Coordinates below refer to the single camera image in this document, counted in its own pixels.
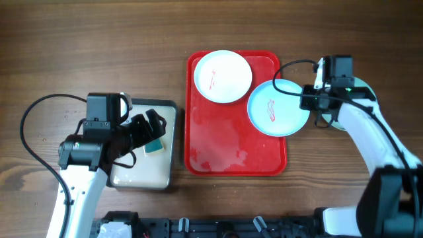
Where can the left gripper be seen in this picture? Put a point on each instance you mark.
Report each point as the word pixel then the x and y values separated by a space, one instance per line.
pixel 145 134

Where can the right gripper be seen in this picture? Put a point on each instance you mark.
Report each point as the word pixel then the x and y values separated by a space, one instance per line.
pixel 306 103

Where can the green yellow sponge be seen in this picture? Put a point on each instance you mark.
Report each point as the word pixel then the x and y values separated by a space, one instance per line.
pixel 153 147

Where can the white plate with red stain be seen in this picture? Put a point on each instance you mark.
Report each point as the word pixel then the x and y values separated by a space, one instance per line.
pixel 223 76

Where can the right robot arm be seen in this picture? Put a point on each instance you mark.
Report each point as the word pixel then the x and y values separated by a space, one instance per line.
pixel 391 205

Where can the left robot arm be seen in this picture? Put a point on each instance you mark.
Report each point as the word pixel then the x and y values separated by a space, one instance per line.
pixel 86 159

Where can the black tray with soapy water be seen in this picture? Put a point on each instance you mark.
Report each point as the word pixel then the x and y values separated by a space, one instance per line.
pixel 148 172

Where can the red plastic tray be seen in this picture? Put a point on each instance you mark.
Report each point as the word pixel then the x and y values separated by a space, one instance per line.
pixel 220 140

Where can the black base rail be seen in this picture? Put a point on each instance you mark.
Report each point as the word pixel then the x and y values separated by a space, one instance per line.
pixel 135 226

